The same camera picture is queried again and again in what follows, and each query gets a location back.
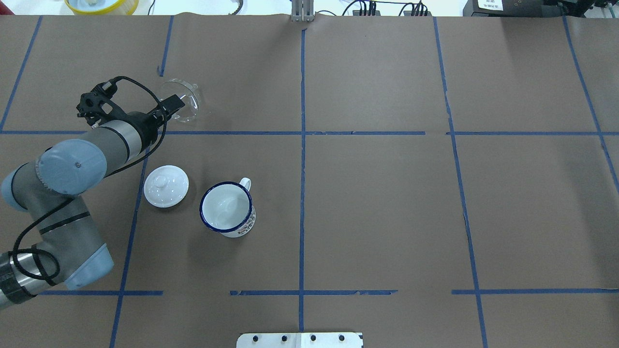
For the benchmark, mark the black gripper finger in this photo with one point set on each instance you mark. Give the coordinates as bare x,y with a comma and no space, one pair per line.
170,106

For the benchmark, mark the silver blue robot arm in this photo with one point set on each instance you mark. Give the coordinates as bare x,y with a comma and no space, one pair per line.
71,251

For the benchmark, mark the white ceramic lid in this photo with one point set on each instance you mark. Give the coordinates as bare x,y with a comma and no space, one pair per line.
166,186

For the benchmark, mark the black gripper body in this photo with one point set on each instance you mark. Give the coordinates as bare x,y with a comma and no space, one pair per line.
143,124

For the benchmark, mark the white pedestal base plate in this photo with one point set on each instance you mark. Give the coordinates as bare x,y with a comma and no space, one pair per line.
301,340

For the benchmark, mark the white blue-rimmed enamel cup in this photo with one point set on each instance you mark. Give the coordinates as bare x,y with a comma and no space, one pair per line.
227,208

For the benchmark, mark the aluminium frame post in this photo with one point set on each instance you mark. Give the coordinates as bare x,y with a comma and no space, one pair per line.
302,11

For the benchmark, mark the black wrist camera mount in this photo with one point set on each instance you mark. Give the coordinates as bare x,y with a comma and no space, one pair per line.
96,107

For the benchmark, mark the yellow tape roll with plate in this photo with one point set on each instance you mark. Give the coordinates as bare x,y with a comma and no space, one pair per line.
102,7

